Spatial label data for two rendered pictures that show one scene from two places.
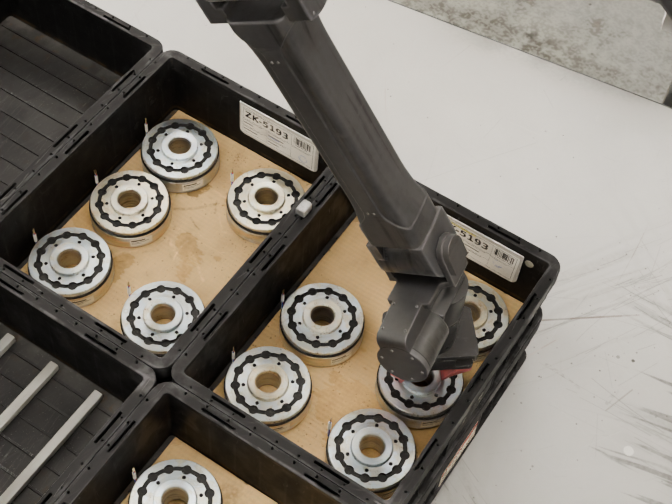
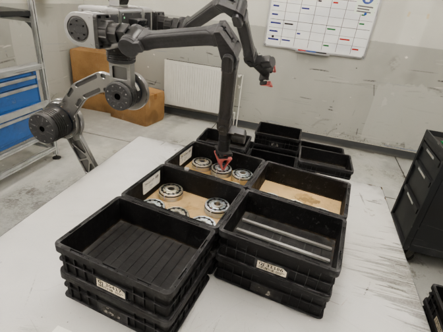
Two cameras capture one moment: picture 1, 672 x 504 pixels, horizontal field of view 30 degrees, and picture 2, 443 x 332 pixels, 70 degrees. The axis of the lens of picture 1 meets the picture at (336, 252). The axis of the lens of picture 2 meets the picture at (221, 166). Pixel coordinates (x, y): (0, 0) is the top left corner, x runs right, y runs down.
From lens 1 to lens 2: 1.66 m
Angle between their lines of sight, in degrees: 72
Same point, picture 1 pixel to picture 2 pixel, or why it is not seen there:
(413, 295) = (233, 129)
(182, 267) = (194, 209)
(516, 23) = not seen: outside the picture
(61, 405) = (248, 227)
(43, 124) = (134, 247)
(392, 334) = (243, 132)
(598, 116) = (113, 165)
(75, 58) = (97, 242)
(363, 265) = not seen: hidden behind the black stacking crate
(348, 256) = not seen: hidden behind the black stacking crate
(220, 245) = (184, 202)
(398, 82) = (93, 195)
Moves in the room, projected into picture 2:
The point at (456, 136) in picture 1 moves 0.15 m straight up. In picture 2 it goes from (118, 186) to (117, 160)
